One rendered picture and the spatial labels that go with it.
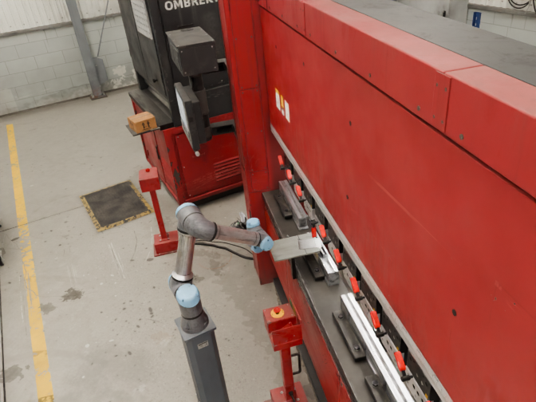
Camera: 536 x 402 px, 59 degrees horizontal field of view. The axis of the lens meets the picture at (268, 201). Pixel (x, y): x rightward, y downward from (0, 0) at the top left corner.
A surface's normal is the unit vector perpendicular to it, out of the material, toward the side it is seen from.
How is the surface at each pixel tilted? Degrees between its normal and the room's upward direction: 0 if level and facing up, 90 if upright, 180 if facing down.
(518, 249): 90
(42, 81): 90
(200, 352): 90
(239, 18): 90
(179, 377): 0
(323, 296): 0
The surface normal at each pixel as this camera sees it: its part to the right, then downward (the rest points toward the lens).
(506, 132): -0.97, 0.20
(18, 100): 0.47, 0.43
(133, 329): -0.09, -0.84
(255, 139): 0.23, 0.50
